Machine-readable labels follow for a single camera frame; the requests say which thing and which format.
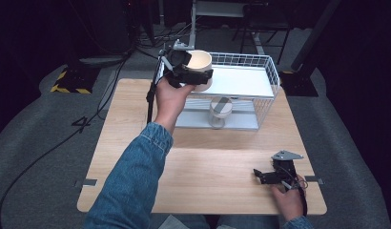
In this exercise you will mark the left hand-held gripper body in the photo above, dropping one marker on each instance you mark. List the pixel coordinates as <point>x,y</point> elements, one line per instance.
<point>177,65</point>

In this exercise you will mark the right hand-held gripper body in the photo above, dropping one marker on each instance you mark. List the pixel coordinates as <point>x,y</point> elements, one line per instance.
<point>284,170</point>

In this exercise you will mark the white cup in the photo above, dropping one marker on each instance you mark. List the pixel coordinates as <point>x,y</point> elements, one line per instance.
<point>201,62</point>

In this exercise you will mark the glass jar with white lid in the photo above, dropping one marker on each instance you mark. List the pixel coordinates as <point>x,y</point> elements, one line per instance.
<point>220,109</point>

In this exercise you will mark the person's right hand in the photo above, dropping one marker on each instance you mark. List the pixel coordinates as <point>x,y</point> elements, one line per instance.
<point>289,203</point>

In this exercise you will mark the person's left hand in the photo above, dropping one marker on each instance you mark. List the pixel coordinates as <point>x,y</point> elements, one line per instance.
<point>171,101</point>

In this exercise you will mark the grey tape strip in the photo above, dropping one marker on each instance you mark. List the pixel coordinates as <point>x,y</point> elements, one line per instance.
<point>315,180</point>

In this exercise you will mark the black chair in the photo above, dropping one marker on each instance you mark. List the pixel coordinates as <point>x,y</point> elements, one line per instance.
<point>263,22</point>

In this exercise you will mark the black stand with base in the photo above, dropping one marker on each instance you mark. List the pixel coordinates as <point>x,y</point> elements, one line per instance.
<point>306,60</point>

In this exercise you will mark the white desk frame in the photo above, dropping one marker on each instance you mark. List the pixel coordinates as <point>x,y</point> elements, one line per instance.
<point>212,9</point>

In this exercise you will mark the yellow black striped base plate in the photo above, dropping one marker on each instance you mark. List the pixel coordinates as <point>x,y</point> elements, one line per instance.
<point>72,81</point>

